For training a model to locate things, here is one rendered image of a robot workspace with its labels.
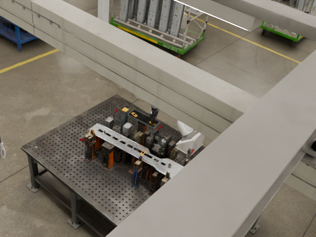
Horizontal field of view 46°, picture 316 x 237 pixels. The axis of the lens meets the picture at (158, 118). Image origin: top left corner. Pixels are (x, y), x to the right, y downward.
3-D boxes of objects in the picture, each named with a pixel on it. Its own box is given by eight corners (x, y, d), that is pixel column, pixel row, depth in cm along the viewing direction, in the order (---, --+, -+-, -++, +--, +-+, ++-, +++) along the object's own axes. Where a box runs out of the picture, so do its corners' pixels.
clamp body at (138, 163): (129, 185, 407) (131, 162, 385) (135, 177, 415) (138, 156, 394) (136, 188, 404) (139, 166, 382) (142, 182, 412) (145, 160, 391)
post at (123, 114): (118, 138, 463) (120, 110, 435) (122, 135, 468) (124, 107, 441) (123, 141, 460) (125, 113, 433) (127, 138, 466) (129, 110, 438)
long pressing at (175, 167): (85, 131, 422) (85, 130, 421) (98, 122, 438) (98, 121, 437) (191, 189, 374) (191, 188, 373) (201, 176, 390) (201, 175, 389)
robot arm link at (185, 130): (183, 132, 468) (175, 117, 465) (196, 127, 462) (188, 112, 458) (180, 137, 453) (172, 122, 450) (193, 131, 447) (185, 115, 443)
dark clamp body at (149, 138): (140, 161, 436) (143, 138, 412) (146, 155, 445) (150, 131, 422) (148, 166, 432) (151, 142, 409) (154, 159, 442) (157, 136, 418)
